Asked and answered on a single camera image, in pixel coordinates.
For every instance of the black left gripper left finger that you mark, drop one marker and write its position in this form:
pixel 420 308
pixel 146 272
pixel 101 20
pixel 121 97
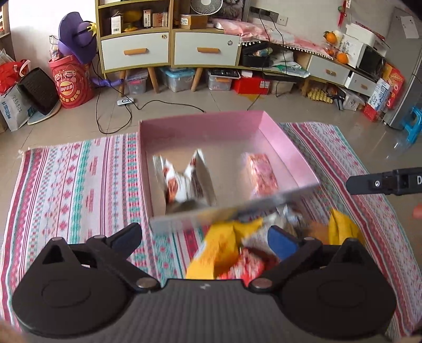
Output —
pixel 112 252

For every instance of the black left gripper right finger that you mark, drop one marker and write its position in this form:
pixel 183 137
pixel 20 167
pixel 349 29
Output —
pixel 294 254

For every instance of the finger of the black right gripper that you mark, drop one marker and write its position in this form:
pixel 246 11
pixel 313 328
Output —
pixel 383 183

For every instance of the red white candy packet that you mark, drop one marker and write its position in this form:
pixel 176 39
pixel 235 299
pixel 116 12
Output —
pixel 250 265

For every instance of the large yellow snack packet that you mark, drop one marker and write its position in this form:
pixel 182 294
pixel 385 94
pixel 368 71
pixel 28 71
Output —
pixel 220 248

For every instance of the right hand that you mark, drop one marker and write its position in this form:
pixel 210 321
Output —
pixel 417 212

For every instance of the white printed snack packet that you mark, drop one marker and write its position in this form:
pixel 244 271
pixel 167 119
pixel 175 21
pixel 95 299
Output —
pixel 286 217

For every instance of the blue plastic stool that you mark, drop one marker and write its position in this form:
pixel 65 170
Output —
pixel 412 124

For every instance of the striped patterned cloth mat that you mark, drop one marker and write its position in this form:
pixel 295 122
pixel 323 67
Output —
pixel 80 189

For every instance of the pink wrapped snack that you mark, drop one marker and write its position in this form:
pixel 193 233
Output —
pixel 262 177

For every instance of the white red biscuit packet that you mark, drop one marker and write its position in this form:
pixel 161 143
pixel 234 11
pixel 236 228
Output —
pixel 188 190

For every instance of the pink cardboard box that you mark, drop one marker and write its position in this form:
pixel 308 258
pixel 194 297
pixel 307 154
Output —
pixel 225 139

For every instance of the white microwave oven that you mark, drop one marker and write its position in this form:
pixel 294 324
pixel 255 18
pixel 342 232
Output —
pixel 365 49

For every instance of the grey refrigerator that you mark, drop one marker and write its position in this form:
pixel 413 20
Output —
pixel 404 40

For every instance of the red box under stand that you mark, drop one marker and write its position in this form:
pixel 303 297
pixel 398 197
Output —
pixel 252 86

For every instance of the low wooden tv stand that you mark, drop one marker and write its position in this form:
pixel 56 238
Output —
pixel 295 57

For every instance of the red snack bucket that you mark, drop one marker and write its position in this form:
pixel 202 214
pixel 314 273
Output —
pixel 72 81

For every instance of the black woven basket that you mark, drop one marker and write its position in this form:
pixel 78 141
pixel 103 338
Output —
pixel 39 88

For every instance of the clear blue-lid storage bin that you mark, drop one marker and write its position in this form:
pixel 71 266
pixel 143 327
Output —
pixel 177 80

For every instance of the purple plush toy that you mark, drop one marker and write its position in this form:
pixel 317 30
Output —
pixel 78 38

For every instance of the wooden white drawer cabinet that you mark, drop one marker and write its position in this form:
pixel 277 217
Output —
pixel 150 47

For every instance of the white desk fan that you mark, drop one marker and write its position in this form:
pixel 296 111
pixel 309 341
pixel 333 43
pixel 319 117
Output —
pixel 206 7

